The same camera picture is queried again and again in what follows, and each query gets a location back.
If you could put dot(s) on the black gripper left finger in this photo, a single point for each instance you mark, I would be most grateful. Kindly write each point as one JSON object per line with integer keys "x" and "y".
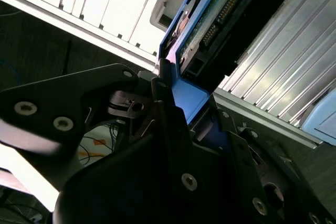
{"x": 52, "y": 98}

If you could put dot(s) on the hard disk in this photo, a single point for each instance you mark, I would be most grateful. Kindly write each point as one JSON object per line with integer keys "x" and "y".
{"x": 189, "y": 98}

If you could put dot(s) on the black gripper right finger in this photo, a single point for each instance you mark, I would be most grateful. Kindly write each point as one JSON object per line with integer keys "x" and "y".
{"x": 244, "y": 155}

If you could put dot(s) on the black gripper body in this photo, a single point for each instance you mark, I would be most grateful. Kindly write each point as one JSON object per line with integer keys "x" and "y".
{"x": 126, "y": 190}

